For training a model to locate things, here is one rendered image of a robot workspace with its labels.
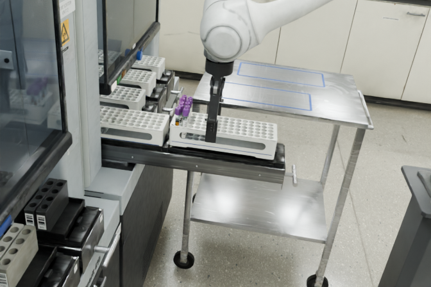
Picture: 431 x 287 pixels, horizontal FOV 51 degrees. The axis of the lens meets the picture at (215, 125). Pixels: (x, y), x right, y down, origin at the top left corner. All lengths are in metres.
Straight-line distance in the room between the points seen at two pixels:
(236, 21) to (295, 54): 2.69
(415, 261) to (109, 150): 1.03
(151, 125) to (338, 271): 1.24
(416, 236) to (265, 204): 0.67
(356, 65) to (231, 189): 1.95
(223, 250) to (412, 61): 2.27
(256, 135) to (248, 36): 0.38
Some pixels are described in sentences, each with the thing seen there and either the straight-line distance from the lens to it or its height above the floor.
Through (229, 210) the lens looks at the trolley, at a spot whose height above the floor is 0.28.
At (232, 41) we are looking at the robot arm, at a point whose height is 1.21.
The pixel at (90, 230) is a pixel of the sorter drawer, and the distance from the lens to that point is 1.04.
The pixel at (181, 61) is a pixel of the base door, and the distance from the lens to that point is 3.71.
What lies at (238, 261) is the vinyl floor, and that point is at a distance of 2.13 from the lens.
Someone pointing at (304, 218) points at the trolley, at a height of 0.28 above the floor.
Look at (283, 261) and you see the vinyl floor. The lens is 2.17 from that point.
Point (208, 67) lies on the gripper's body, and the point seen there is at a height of 1.06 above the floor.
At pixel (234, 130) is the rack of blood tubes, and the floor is 0.88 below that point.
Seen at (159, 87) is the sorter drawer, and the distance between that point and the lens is 1.65.
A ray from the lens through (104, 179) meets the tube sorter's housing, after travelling 1.31.
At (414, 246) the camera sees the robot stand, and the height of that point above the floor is 0.52.
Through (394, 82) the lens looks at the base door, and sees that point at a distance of 3.83.
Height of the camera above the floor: 1.50
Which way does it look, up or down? 29 degrees down
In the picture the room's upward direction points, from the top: 6 degrees clockwise
